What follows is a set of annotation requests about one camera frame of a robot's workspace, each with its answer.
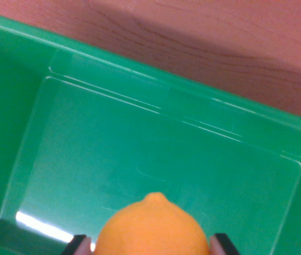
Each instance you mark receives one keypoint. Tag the green plastic bin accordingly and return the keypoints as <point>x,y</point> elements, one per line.
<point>86,132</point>

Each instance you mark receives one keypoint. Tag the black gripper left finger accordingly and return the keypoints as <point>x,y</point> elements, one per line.
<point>77,245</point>

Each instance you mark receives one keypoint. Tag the yellow lemon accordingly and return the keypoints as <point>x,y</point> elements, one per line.
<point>153,228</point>

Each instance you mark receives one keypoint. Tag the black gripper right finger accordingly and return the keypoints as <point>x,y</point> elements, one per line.
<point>223,245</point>

